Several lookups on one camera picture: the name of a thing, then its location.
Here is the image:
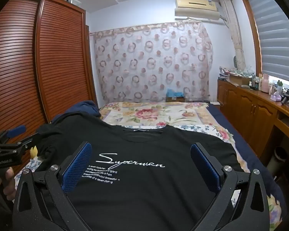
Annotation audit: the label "brown louvred wooden wardrobe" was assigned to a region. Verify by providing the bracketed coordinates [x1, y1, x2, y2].
[0, 0, 98, 174]

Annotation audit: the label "beige wall air conditioner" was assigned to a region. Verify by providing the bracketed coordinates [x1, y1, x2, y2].
[175, 0, 221, 21]

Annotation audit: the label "pink bottle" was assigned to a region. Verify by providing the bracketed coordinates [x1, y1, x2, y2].
[261, 73, 270, 92]

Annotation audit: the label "circle-patterned sheer curtain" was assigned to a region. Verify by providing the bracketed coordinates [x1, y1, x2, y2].
[90, 22, 213, 104]

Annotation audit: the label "person's left hand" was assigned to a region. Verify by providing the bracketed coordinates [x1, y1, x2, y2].
[0, 167, 16, 198]

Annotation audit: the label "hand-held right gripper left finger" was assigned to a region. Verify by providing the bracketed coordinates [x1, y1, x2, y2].
[12, 141, 93, 231]

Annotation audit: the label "white waste bin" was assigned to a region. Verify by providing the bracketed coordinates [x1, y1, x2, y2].
[266, 147, 288, 176]

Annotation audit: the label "beige tied side curtain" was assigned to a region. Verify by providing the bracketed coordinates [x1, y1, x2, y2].
[219, 0, 246, 70]

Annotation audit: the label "black printed t-shirt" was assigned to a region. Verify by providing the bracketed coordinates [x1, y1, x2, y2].
[36, 115, 244, 231]

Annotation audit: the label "blue floral white sheet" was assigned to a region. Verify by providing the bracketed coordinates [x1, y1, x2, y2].
[14, 123, 229, 181]

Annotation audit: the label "stack of papers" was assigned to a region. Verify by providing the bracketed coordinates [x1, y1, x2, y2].
[218, 66, 230, 80]

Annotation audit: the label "long wooden cabinet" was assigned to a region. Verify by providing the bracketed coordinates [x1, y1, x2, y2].
[217, 78, 289, 164]

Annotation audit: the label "navy bed sheet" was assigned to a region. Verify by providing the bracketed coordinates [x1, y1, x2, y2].
[208, 102, 287, 222]

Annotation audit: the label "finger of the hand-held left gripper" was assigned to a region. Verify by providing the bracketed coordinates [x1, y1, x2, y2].
[0, 125, 27, 141]
[12, 132, 43, 152]

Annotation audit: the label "folded navy clothes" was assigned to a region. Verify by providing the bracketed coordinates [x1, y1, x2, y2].
[50, 100, 102, 126]

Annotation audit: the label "open cardboard box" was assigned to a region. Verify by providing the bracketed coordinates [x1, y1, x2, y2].
[229, 73, 253, 86]

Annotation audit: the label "black handheld device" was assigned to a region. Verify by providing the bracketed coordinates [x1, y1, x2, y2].
[281, 89, 289, 106]

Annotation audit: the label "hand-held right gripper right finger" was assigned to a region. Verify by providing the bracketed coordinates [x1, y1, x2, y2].
[190, 142, 270, 231]

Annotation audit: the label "rose floral blanket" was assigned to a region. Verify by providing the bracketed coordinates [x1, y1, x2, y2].
[99, 101, 244, 171]

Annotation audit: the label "grey striped window blind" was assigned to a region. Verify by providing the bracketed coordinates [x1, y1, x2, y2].
[244, 0, 289, 85]

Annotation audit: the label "brown box with blue cloth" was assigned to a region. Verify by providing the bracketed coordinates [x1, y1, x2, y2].
[166, 88, 186, 103]

